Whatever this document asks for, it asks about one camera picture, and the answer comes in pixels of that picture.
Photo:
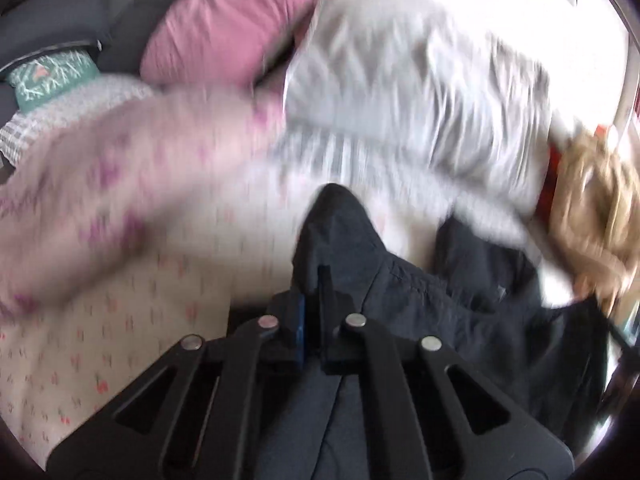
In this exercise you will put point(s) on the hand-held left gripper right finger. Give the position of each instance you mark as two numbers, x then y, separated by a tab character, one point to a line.
340	342

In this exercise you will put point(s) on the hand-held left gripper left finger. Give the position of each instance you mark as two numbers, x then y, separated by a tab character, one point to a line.
299	332

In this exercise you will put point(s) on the black quilted jacket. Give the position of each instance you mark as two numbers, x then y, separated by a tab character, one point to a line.
450	310

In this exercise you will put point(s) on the white cherry-print bedsheet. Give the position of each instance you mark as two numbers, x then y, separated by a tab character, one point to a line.
150	310

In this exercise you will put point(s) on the pink floral quilt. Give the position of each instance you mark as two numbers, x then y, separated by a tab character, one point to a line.
125	185

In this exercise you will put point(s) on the red cloth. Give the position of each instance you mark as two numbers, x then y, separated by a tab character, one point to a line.
550	182

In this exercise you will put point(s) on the light grey pillow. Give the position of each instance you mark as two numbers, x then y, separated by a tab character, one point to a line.
400	85

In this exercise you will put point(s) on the beige fleece robe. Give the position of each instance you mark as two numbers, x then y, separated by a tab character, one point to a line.
595	210

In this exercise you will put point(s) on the pink pillow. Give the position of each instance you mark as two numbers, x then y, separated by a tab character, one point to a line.
225	25

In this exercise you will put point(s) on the teal coral-print pillow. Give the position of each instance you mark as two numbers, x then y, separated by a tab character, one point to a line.
50	80

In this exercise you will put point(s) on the dark grey piped cushion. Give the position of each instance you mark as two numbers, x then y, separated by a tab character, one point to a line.
45	15

